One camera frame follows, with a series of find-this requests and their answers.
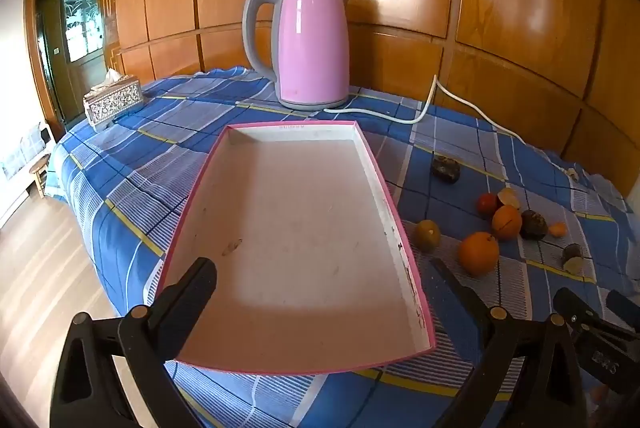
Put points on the small orange fruit piece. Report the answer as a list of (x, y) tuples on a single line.
[(558, 229)]

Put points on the dark brown wrinkled fruit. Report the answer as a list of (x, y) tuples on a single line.
[(445, 167), (534, 224)]

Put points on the ornate silver tissue box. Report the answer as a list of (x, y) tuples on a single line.
[(115, 100)]

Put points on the orange with dark slit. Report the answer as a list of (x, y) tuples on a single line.
[(506, 223)]

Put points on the pink-rimmed white cardboard box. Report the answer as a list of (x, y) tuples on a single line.
[(300, 233)]

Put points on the cut fruit half pale flesh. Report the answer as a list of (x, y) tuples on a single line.
[(510, 198)]

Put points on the small red-orange fruit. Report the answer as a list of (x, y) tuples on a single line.
[(485, 204)]

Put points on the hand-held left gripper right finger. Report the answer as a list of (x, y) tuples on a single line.
[(462, 293)]

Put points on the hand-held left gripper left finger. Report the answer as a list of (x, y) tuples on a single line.
[(192, 298)]

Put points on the wooden door with glass pane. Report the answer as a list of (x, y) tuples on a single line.
[(75, 17)]

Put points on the blue plaid tablecloth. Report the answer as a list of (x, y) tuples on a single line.
[(150, 188)]

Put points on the dark cut fruit piece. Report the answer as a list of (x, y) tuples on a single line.
[(572, 255)]

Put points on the greenish orange mandarin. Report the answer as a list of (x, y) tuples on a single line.
[(427, 235)]

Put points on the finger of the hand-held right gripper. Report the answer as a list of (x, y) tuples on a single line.
[(622, 305), (575, 305)]

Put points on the pink electric kettle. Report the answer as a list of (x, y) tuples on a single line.
[(310, 47)]

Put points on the pale upholstered seat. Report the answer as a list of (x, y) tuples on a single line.
[(17, 152)]

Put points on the small wooden stool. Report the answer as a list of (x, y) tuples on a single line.
[(39, 170)]

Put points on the large round orange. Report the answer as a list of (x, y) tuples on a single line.
[(479, 254)]

